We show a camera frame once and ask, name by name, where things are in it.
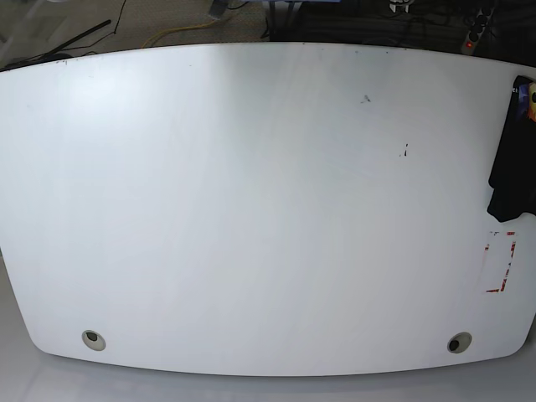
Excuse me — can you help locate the red tape rectangle marker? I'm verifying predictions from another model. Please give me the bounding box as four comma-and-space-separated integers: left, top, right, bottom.
480, 230, 517, 294

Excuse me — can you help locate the yellow cable on floor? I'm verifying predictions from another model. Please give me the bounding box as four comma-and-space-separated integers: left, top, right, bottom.
142, 11, 223, 50

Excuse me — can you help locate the white power strip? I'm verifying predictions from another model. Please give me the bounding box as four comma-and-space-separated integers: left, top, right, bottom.
461, 6, 494, 55

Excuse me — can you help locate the left table grommet hole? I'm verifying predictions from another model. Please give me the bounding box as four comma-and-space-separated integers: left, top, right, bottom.
81, 330, 106, 352

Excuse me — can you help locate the right table grommet hole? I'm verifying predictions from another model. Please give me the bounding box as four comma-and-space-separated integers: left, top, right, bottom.
447, 332, 472, 354

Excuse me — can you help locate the table grommet hole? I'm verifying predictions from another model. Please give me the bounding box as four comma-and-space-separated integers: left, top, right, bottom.
81, 330, 106, 352
447, 332, 472, 354

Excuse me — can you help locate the black printed T-shirt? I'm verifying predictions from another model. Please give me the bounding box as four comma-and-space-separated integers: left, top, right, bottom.
487, 75, 536, 223

